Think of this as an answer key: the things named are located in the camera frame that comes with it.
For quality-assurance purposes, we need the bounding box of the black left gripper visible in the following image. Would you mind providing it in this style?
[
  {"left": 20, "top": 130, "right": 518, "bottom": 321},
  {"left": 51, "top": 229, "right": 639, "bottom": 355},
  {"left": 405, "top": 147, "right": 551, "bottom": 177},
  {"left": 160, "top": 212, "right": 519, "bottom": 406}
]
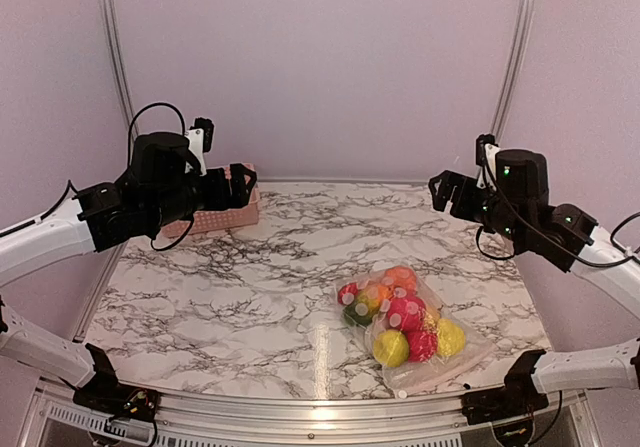
[{"left": 145, "top": 161, "right": 256, "bottom": 230}]

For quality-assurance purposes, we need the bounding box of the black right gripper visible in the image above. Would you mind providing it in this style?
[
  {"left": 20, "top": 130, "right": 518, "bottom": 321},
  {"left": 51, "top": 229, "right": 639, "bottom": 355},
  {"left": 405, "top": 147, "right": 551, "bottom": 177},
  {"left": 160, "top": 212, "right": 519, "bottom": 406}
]
[{"left": 429, "top": 170, "right": 527, "bottom": 246}]

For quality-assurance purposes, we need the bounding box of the clear zip top bag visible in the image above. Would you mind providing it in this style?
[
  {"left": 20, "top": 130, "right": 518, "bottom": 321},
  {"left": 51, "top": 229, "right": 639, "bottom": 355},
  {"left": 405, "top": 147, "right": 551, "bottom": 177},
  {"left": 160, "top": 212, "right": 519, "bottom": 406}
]
[{"left": 334, "top": 264, "right": 495, "bottom": 397}]

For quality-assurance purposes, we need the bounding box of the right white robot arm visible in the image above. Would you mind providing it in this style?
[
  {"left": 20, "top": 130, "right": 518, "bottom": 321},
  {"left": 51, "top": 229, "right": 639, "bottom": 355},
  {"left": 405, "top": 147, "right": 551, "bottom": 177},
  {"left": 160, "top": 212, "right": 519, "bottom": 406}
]
[{"left": 428, "top": 144, "right": 639, "bottom": 423}]

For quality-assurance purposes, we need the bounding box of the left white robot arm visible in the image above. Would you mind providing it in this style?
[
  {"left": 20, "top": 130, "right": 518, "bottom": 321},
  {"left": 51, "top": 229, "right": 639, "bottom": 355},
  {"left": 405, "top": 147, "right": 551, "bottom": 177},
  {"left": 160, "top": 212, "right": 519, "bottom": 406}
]
[{"left": 1, "top": 130, "right": 257, "bottom": 412}]

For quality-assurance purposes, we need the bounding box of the orange fake fruit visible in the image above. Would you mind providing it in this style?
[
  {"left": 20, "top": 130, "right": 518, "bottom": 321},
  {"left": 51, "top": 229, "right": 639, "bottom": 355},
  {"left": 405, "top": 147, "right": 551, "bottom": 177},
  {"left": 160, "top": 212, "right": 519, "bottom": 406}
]
[{"left": 385, "top": 265, "right": 418, "bottom": 292}]

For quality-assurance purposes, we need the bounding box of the green fake vegetable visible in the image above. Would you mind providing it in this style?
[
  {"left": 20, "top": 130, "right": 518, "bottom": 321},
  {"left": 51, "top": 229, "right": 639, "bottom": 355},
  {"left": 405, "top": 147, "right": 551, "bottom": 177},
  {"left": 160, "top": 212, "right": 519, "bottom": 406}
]
[{"left": 342, "top": 303, "right": 375, "bottom": 327}]

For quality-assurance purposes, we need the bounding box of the yellow fake pear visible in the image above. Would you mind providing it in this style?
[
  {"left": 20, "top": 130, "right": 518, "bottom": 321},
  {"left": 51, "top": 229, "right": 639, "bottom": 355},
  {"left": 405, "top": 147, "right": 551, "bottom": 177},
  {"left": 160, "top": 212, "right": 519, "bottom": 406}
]
[{"left": 436, "top": 318, "right": 466, "bottom": 358}]

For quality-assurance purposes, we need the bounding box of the yellow fake lemon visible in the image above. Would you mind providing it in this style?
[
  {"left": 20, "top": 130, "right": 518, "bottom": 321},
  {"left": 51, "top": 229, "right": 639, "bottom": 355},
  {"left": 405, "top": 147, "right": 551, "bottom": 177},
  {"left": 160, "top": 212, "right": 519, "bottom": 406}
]
[{"left": 372, "top": 329, "right": 410, "bottom": 368}]

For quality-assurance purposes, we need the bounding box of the pink perforated plastic basket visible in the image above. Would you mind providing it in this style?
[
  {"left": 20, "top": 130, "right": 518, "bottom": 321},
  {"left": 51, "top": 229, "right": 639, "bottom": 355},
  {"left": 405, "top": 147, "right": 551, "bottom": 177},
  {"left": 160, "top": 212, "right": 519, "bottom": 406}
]
[{"left": 161, "top": 183, "right": 260, "bottom": 239}]

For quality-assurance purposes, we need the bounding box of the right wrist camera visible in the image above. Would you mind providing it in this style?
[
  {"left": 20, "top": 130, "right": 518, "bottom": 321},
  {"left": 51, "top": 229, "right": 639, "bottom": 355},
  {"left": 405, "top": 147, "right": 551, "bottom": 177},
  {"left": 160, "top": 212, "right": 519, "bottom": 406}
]
[{"left": 475, "top": 134, "right": 500, "bottom": 191}]

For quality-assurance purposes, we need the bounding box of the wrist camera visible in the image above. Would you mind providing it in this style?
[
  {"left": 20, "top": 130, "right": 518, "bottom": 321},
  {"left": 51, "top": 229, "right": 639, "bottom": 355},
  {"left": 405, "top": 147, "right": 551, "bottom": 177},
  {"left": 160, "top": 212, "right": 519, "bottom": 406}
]
[
  {"left": 475, "top": 134, "right": 500, "bottom": 191},
  {"left": 185, "top": 117, "right": 215, "bottom": 176}
]

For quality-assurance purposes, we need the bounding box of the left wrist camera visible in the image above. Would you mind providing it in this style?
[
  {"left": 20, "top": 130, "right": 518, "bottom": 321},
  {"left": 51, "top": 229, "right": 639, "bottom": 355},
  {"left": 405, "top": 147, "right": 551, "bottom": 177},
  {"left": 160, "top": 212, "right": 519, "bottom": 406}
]
[{"left": 185, "top": 117, "right": 215, "bottom": 176}]

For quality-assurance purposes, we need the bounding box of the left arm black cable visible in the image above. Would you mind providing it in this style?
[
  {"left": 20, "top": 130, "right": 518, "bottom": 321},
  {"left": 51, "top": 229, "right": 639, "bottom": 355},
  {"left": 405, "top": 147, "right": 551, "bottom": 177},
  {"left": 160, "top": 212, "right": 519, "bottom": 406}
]
[{"left": 127, "top": 101, "right": 196, "bottom": 252}]

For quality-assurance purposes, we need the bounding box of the right aluminium corner post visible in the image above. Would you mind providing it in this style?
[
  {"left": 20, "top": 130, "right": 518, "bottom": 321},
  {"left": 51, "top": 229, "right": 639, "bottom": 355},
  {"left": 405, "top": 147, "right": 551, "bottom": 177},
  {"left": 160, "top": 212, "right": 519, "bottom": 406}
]
[{"left": 490, "top": 0, "right": 535, "bottom": 142}]

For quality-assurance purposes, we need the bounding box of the aluminium corner post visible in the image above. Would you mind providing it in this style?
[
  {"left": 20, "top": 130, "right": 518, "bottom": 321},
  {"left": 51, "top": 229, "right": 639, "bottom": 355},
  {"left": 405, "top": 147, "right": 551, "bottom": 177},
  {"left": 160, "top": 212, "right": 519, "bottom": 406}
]
[
  {"left": 490, "top": 0, "right": 535, "bottom": 142},
  {"left": 99, "top": 0, "right": 134, "bottom": 125}
]

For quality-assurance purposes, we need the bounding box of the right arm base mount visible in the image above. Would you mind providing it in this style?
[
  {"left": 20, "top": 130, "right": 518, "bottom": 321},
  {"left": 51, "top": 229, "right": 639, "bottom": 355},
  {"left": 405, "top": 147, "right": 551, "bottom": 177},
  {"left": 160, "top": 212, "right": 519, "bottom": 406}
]
[{"left": 461, "top": 349, "right": 549, "bottom": 425}]

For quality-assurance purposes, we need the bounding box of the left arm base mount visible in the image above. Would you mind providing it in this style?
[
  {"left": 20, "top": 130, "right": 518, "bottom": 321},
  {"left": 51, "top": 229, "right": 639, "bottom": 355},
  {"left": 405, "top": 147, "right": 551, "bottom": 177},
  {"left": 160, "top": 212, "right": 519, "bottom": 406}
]
[{"left": 73, "top": 344, "right": 160, "bottom": 422}]

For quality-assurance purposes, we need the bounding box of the left aluminium corner post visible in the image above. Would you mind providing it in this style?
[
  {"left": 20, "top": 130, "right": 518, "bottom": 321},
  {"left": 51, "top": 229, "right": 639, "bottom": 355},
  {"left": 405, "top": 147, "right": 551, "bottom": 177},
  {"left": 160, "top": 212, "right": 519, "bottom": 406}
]
[{"left": 99, "top": 0, "right": 134, "bottom": 125}]

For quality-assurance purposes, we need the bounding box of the aluminium front frame rail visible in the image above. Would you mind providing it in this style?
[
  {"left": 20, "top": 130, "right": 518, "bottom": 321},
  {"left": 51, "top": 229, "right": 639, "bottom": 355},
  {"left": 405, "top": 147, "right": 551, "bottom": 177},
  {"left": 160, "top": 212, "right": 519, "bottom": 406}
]
[{"left": 17, "top": 378, "right": 603, "bottom": 446}]

